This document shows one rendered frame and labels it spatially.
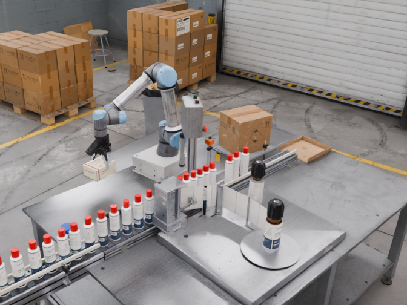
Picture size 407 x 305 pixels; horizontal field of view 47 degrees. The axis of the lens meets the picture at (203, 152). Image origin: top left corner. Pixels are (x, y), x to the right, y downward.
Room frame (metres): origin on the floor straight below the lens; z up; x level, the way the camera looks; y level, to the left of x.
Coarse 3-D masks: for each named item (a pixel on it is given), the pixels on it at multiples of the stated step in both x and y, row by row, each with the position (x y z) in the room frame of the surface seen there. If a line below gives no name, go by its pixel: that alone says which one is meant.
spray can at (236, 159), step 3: (234, 153) 2.63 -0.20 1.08; (237, 153) 2.63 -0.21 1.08; (234, 156) 2.63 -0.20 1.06; (237, 156) 2.63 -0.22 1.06; (234, 159) 2.62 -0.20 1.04; (237, 159) 2.62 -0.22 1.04; (234, 162) 2.62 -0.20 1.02; (237, 162) 2.62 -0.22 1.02; (234, 165) 2.62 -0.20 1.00; (237, 165) 2.62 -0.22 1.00; (234, 168) 2.61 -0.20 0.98; (237, 168) 2.62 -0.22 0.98; (234, 171) 2.61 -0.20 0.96; (237, 171) 2.62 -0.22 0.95; (234, 174) 2.61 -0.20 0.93; (237, 174) 2.62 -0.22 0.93; (234, 177) 2.61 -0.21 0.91; (237, 177) 2.62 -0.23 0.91
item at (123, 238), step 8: (272, 160) 2.93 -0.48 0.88; (280, 160) 2.93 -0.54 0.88; (248, 168) 2.80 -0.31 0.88; (248, 176) 2.69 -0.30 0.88; (232, 184) 2.58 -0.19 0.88; (144, 224) 2.12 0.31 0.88; (152, 224) 2.12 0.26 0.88; (136, 232) 2.04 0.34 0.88; (120, 240) 1.97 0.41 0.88; (104, 248) 1.90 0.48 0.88
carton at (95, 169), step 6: (90, 162) 2.53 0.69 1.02; (96, 162) 2.53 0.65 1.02; (102, 162) 2.54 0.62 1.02; (114, 162) 2.55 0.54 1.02; (84, 168) 2.49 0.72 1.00; (90, 168) 2.46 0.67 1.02; (96, 168) 2.46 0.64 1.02; (102, 168) 2.47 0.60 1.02; (114, 168) 2.55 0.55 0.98; (84, 174) 2.49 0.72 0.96; (90, 174) 2.46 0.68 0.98; (96, 174) 2.43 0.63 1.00; (102, 174) 2.47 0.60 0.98; (108, 174) 2.51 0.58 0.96; (96, 180) 2.43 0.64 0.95
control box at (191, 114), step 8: (184, 96) 2.54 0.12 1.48; (184, 104) 2.43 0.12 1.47; (192, 104) 2.42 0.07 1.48; (200, 104) 2.43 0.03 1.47; (184, 112) 2.41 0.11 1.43; (192, 112) 2.39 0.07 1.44; (200, 112) 2.40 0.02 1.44; (184, 120) 2.40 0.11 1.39; (192, 120) 2.39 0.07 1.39; (200, 120) 2.40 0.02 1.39; (184, 128) 2.40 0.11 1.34; (192, 128) 2.39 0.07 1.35; (200, 128) 2.40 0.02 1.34; (184, 136) 2.39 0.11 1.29; (192, 136) 2.39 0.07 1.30; (200, 136) 2.40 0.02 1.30
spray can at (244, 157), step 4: (244, 148) 2.69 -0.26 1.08; (244, 152) 2.69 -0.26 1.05; (244, 156) 2.68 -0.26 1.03; (248, 156) 2.69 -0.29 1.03; (244, 160) 2.68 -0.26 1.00; (248, 160) 2.69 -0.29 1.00; (240, 164) 2.70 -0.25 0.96; (244, 164) 2.68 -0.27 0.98; (240, 168) 2.69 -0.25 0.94; (244, 168) 2.68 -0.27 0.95; (240, 172) 2.69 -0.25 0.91; (244, 172) 2.68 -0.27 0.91
